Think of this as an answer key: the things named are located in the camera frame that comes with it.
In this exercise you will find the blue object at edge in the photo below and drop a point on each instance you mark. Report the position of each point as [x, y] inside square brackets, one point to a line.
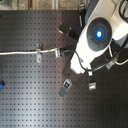
[1, 84]

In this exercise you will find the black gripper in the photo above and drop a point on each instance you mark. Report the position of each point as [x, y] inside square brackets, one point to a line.
[76, 79]

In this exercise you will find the black bracket on arm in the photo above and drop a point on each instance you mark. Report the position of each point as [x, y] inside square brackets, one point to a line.
[66, 30]

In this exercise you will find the metal cable clip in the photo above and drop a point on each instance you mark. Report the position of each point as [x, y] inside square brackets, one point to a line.
[38, 55]

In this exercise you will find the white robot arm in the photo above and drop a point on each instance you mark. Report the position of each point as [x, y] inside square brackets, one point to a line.
[103, 36]

